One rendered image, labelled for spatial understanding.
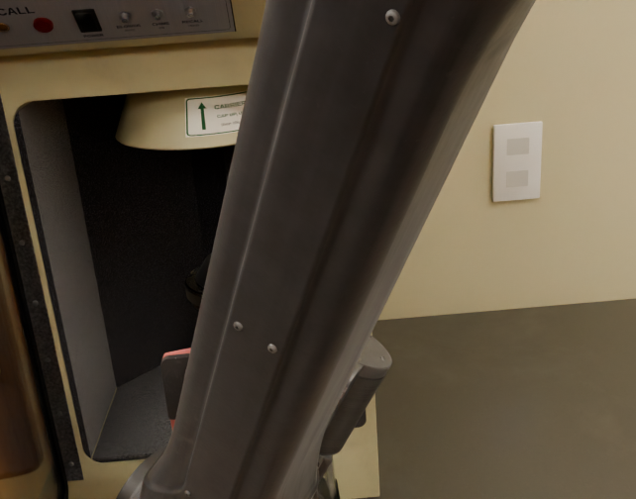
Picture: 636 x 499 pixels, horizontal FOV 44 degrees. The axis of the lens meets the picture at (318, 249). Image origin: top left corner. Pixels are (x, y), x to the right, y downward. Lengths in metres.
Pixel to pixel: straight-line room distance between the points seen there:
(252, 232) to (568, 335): 0.98
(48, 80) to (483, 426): 0.60
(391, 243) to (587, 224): 1.06
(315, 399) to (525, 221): 0.99
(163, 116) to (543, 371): 0.60
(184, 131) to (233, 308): 0.48
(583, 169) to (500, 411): 0.41
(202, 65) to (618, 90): 0.70
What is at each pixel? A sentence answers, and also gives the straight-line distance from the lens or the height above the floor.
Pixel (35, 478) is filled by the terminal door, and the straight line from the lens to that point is 0.72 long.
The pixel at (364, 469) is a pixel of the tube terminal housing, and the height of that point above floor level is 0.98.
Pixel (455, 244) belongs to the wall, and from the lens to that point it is 1.20.
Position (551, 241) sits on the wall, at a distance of 1.23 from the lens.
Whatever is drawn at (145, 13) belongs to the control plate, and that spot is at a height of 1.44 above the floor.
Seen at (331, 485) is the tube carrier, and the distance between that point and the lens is 0.65.
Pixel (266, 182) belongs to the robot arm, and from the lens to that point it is 0.19.
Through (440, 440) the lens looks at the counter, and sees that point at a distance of 0.93.
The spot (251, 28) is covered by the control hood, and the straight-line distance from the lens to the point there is 0.63.
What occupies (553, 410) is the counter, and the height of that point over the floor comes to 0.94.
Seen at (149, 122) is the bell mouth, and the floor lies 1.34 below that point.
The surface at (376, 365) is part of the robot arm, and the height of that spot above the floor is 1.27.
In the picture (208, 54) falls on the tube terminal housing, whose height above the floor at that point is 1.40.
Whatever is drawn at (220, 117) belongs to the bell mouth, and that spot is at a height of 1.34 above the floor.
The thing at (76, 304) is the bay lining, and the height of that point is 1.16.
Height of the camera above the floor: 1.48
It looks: 22 degrees down
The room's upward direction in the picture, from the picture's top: 4 degrees counter-clockwise
